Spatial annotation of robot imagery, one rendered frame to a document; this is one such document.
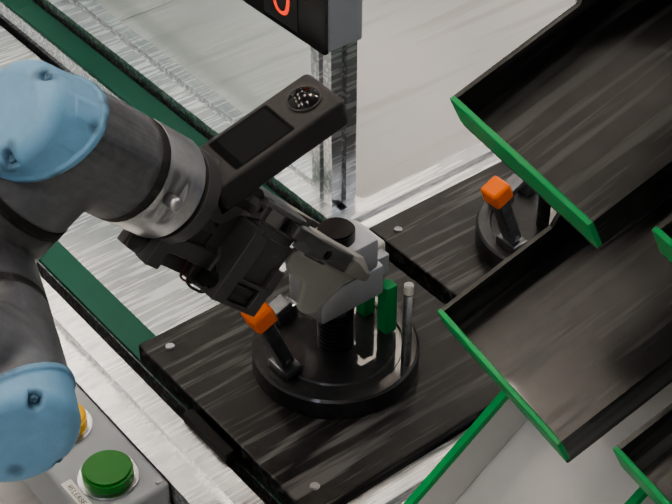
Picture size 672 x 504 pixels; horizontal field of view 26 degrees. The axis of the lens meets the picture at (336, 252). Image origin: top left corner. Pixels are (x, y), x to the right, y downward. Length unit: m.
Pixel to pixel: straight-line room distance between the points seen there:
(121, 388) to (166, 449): 0.08
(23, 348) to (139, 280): 0.57
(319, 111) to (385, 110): 0.69
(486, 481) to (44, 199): 0.37
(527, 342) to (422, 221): 0.48
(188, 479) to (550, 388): 0.37
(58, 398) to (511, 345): 0.28
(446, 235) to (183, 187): 0.45
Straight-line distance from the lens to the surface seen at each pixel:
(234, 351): 1.24
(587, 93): 0.82
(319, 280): 1.10
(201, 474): 1.17
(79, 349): 1.28
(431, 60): 1.81
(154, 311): 1.37
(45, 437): 0.84
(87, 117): 0.90
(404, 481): 1.15
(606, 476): 1.00
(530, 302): 0.93
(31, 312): 0.87
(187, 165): 0.96
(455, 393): 1.20
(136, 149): 0.93
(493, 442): 1.03
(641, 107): 0.81
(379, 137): 1.67
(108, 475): 1.15
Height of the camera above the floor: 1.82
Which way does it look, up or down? 40 degrees down
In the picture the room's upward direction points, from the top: straight up
